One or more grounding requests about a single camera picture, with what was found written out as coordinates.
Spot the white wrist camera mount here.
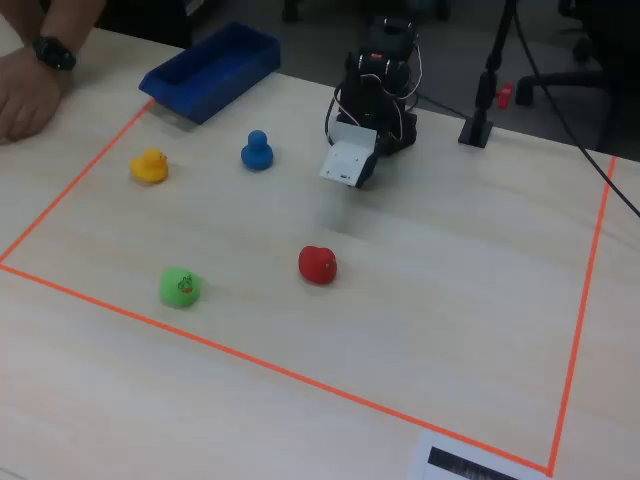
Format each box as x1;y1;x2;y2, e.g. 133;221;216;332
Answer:
318;119;380;189

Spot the person's bare hand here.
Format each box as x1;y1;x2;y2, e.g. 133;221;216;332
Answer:
0;47;64;146

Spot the blue plastic bin box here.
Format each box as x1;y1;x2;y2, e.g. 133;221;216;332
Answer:
138;20;282;126

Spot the red rubber duck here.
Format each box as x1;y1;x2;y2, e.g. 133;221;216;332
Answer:
298;244;339;286

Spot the black office chair base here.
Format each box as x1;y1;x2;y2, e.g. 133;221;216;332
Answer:
514;34;616;107

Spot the white servo cable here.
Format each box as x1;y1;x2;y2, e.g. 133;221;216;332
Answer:
359;39;425;144

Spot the long black cable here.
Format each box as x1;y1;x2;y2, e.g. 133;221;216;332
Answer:
512;9;640;219

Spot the black wrist watch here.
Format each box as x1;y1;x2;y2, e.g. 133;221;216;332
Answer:
32;33;79;72

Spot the blue rubber duck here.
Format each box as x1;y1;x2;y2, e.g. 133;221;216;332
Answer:
240;129;275;172

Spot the black camera stand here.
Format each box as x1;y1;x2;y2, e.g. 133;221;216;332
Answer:
458;0;521;148

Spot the white paper with black bar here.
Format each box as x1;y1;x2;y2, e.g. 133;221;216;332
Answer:
407;429;551;480

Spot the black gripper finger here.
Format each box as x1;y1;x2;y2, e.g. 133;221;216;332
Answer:
355;148;380;190

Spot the yellow banana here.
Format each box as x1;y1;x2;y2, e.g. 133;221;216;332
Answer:
129;147;170;186

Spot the person's bare forearm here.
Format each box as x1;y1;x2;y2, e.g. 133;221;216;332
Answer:
39;0;109;47

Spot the short black cable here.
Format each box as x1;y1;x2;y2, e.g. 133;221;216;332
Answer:
414;93;474;121

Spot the orange tape line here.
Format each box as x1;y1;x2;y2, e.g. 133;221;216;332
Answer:
547;155;619;476
0;262;554;476

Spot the green rubber duck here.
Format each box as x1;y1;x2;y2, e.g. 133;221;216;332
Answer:
158;266;203;308

